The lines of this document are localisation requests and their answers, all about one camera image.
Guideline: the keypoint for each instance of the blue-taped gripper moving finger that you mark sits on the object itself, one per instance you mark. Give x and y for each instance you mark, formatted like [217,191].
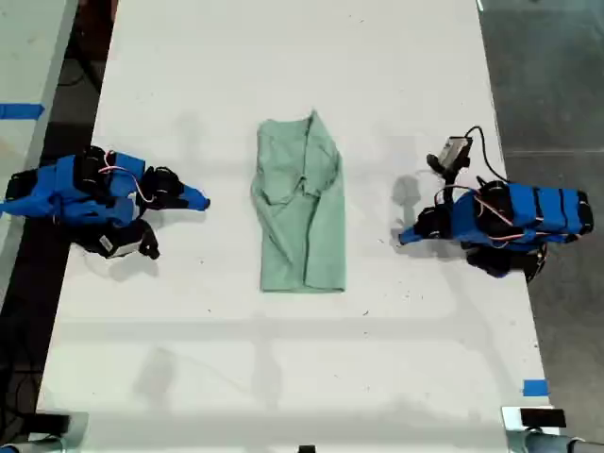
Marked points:
[415,238]
[191,206]

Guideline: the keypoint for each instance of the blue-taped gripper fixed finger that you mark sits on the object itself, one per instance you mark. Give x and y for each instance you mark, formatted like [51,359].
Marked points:
[194,194]
[413,229]

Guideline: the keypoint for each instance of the pale green T-shirt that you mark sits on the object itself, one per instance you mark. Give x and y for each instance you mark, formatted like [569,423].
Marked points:
[302,212]

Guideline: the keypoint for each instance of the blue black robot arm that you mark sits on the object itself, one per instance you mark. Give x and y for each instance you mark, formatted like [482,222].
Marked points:
[71,189]
[533,212]

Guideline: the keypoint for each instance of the long blue tape strip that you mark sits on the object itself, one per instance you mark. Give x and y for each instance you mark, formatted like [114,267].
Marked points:
[21,111]

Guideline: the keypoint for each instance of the grey side table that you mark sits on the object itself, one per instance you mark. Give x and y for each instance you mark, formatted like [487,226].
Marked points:
[28,52]

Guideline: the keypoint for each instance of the short blue tape piece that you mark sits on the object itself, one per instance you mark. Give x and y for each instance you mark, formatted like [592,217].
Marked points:
[535,388]

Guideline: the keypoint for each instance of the small black box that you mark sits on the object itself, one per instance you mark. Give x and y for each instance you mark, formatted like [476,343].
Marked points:
[542,418]
[52,423]

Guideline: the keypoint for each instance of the tiny black block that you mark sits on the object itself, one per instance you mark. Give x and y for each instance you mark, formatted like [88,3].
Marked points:
[307,449]

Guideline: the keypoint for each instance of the grey pipe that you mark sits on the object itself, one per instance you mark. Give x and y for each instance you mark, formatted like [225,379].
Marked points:
[552,444]

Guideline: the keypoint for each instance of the black camera box white label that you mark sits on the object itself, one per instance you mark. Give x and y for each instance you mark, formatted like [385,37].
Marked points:
[120,240]

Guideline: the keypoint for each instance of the grey black camera box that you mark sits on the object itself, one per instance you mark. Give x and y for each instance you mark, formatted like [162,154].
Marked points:
[454,151]

